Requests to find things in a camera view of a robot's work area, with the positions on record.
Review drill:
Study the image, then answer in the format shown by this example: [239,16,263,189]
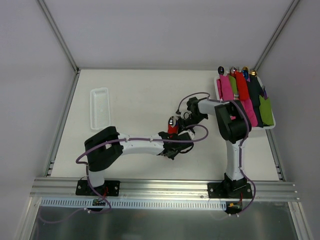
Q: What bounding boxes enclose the red paper napkin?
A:
[167,121,179,135]

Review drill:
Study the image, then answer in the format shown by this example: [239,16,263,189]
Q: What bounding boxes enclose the green handled spoon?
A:
[168,116,177,128]

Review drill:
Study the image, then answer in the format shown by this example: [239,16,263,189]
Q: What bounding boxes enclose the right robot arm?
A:
[177,97,253,199]

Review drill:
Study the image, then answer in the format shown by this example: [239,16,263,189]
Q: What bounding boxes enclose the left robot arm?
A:
[84,126,195,195]

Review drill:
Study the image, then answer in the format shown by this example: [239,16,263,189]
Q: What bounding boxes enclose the pink napkin roll upper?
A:
[219,74,234,101]

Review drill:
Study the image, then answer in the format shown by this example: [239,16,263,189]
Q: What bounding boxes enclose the pink napkin roll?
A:
[219,74,234,101]
[241,98,258,127]

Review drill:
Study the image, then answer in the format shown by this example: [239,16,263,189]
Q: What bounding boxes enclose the green napkin roll left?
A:
[228,75,238,94]

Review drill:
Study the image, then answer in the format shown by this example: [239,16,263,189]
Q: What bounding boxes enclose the green napkin roll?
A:
[259,95,274,126]
[228,75,238,94]

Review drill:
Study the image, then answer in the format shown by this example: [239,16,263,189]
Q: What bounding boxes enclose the pink napkin roll lower right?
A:
[241,98,258,127]

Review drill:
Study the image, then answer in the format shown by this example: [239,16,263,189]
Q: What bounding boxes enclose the red napkin roll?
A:
[235,71,250,101]

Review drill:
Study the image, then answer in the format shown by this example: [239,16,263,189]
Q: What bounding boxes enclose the dark navy napkin roll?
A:
[246,74,264,128]

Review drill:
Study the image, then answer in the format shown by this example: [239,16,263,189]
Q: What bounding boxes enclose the green napkin roll right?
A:
[259,95,274,126]

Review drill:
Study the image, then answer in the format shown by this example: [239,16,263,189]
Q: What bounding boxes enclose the white tray of rolls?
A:
[214,70,276,129]

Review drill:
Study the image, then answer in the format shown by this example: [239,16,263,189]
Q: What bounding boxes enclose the white perforated utensil tray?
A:
[89,87,111,131]

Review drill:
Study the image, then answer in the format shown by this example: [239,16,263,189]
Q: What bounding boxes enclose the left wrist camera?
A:
[179,129,195,141]

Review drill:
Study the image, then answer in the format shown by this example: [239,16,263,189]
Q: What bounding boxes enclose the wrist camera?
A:
[175,110,182,117]
[179,129,195,141]

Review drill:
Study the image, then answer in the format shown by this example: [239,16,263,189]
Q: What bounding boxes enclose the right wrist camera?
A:
[175,110,182,117]

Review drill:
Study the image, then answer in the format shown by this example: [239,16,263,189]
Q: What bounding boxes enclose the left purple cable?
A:
[75,124,210,223]

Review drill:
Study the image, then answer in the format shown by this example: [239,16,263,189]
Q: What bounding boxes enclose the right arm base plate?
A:
[207,182,253,199]

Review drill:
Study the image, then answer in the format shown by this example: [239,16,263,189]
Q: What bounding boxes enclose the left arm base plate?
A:
[75,179,121,197]

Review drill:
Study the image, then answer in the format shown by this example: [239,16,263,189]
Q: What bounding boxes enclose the white slotted cable duct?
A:
[39,197,227,211]

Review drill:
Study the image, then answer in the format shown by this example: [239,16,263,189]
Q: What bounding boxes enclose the right frame post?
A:
[253,0,301,70]

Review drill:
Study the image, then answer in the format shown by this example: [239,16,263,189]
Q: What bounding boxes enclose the frame post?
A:
[36,0,79,73]
[253,0,301,70]

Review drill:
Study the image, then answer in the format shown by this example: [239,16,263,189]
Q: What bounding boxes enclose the left frame post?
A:
[36,0,79,73]

